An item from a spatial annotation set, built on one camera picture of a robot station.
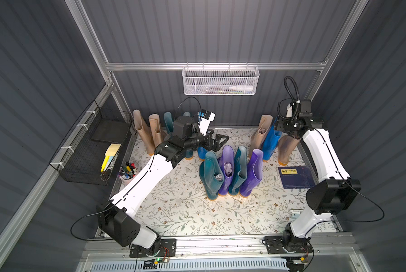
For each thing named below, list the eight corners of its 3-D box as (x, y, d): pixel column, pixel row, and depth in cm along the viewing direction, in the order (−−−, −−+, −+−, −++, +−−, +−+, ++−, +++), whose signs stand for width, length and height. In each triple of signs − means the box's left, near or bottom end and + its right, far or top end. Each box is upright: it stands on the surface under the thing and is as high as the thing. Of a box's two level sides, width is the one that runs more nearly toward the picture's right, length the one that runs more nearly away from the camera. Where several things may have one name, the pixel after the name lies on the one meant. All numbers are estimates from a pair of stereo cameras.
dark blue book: (284, 188, 93) (285, 187, 92) (277, 167, 102) (278, 165, 100) (315, 188, 93) (317, 187, 92) (306, 167, 102) (307, 165, 100)
